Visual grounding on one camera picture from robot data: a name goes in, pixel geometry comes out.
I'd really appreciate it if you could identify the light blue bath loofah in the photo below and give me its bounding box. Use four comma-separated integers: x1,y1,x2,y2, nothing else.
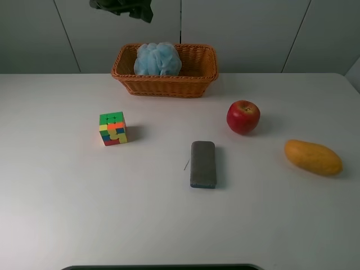
134,42,182,76

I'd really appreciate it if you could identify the multicoloured puzzle cube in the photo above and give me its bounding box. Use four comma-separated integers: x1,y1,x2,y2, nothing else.
99,111,128,146

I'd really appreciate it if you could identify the orange wicker basket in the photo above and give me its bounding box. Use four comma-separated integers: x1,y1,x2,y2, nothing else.
111,43,219,98

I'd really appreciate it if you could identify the grey whiteboard eraser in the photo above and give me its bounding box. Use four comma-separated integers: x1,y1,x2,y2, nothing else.
190,141,217,189

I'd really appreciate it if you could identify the red apple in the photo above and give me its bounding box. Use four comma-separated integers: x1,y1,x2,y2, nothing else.
226,100,260,135

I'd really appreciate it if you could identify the dark green sleeve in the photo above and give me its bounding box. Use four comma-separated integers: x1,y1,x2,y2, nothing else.
89,0,154,23

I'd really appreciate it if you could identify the yellow mango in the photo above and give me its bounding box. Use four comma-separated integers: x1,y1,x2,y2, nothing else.
284,139,343,176

